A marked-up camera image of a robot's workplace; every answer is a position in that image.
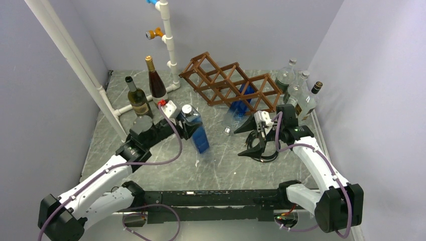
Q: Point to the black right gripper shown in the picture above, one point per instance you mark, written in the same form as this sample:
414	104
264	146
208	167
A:
256	151

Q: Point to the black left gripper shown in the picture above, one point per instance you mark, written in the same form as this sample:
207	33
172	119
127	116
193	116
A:
188	129

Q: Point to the blue labelled clear bottle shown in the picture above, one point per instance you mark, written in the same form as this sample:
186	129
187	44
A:
191	115

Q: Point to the dark red wine bottle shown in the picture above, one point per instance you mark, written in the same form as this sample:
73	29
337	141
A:
157	87

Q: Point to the green wine bottle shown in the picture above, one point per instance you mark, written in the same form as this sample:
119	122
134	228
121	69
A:
137	99

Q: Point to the black labelled whisky bottle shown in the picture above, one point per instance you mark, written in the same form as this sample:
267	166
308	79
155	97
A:
306	102

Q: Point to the clear white labelled bottle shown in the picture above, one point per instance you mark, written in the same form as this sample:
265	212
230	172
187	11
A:
296	88

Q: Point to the round clear glass bottle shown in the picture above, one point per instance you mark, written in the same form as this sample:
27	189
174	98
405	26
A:
286	75

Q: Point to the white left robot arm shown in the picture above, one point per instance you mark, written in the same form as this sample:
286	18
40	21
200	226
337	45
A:
69	215

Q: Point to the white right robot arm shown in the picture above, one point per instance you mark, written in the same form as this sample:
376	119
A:
338	205

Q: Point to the brown wooden wine rack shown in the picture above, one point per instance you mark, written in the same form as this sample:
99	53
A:
228	84

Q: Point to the orange pipe fitting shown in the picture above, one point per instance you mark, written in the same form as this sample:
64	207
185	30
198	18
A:
157	32

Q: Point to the blue pipe fitting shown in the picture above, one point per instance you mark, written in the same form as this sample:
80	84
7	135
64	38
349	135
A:
152	1

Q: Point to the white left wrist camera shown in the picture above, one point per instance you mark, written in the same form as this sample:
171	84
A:
169	108

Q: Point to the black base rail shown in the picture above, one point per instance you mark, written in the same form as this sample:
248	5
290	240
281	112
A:
211	205

